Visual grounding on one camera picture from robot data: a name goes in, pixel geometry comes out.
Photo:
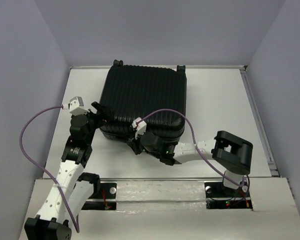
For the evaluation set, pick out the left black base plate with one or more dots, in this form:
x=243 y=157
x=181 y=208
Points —
x=104 y=200

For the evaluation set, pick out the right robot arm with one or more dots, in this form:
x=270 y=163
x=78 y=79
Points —
x=228 y=155

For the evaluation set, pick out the black hard-shell suitcase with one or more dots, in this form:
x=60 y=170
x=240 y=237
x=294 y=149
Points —
x=132 y=91

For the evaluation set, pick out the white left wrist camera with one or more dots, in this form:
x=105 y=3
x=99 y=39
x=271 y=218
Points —
x=76 y=106

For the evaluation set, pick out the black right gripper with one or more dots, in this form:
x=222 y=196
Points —
x=133 y=143

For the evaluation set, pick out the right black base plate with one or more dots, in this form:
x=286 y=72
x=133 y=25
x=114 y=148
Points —
x=219 y=197

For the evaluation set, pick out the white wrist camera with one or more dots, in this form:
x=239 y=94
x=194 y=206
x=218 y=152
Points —
x=139 y=126
x=76 y=106

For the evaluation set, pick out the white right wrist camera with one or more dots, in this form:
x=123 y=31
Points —
x=139 y=126

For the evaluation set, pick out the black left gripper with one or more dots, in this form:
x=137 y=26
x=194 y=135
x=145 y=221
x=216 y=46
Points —
x=102 y=120

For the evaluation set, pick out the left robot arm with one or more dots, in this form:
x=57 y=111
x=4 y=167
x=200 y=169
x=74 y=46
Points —
x=72 y=186

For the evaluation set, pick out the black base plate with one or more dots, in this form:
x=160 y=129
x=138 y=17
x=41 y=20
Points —
x=104 y=200
x=219 y=197

